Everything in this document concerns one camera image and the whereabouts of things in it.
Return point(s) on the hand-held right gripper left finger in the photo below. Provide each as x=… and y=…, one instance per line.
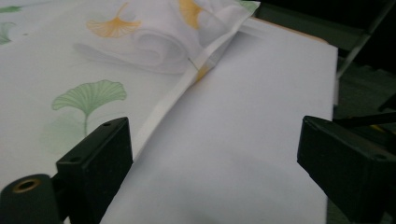
x=93, y=168

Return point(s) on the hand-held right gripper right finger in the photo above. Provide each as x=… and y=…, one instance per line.
x=351, y=168

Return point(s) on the translucent leaf-print storage bag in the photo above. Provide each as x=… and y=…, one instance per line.
x=37, y=68

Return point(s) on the white cloth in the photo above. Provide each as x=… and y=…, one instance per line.
x=155, y=46

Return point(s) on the white table sheet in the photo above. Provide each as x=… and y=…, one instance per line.
x=243, y=124

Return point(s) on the aluminium floor rail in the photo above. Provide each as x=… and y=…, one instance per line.
x=355, y=53

